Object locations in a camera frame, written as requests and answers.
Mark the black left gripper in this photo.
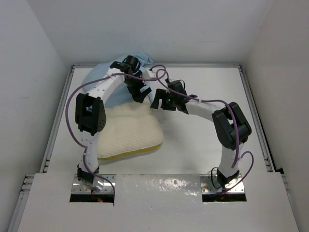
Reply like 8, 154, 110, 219
124, 71, 150, 102

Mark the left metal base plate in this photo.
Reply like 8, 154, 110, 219
71, 174, 116, 194

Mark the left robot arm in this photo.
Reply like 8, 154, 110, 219
75, 56, 151, 186

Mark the metal base plate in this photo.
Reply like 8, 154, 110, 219
71, 174, 116, 194
199, 174, 245, 195

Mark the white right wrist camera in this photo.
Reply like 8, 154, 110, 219
143, 70, 158, 82

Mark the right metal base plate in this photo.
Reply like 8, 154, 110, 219
199, 174, 245, 195

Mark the white front cover board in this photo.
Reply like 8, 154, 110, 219
18, 173, 298, 232

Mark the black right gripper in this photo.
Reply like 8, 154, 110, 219
151, 88, 178, 111

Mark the light blue pillowcase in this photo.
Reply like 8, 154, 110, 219
82, 52, 153, 108

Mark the cream yellow-edged pillow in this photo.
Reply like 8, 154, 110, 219
98, 98, 164, 160

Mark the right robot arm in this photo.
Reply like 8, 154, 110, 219
151, 80, 252, 188

